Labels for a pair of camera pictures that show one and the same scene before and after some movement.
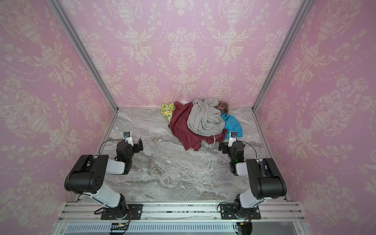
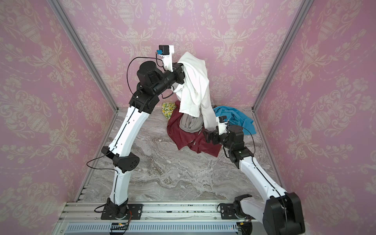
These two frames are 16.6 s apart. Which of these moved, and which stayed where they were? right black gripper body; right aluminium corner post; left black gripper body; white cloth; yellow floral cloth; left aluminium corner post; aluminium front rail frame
Moved: white cloth; right black gripper body; left black gripper body
Stayed: aluminium front rail frame; left aluminium corner post; right aluminium corner post; yellow floral cloth
